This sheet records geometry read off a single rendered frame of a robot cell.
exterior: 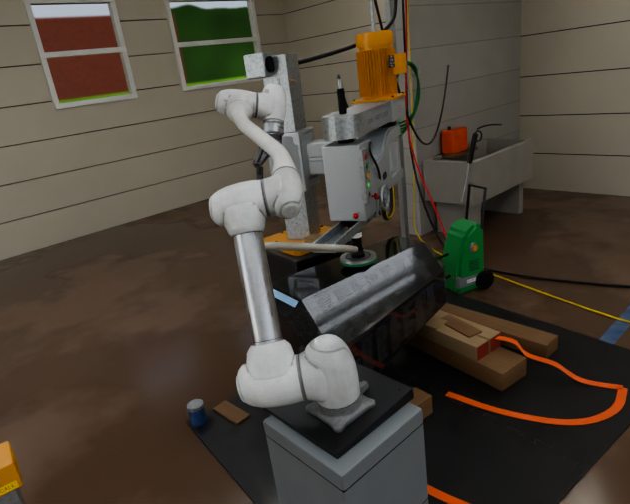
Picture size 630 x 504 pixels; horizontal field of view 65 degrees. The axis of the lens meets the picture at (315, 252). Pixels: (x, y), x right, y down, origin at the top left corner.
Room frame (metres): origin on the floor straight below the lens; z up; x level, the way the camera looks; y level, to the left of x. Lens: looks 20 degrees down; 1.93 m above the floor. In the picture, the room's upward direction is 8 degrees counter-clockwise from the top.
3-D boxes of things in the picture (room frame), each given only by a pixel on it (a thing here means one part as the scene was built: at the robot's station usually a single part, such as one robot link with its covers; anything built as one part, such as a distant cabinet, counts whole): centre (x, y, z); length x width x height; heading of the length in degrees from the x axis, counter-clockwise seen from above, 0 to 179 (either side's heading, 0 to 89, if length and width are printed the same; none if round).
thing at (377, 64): (3.31, -0.56, 1.90); 0.31 x 0.28 x 0.40; 63
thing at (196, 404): (2.55, 0.84, 0.08); 0.10 x 0.10 x 0.13
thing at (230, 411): (2.58, 0.65, 0.02); 0.25 x 0.10 x 0.01; 44
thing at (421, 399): (2.30, -0.39, 0.07); 0.30 x 0.12 x 0.12; 126
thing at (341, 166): (2.80, -0.28, 1.32); 0.36 x 0.22 x 0.45; 153
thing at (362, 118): (3.04, -0.40, 1.61); 0.96 x 0.25 x 0.17; 153
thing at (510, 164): (5.57, -2.00, 0.43); 1.30 x 0.62 x 0.86; 130
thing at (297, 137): (3.56, 0.06, 1.36); 0.35 x 0.35 x 0.41
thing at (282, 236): (3.56, 0.06, 0.76); 0.49 x 0.49 x 0.05; 34
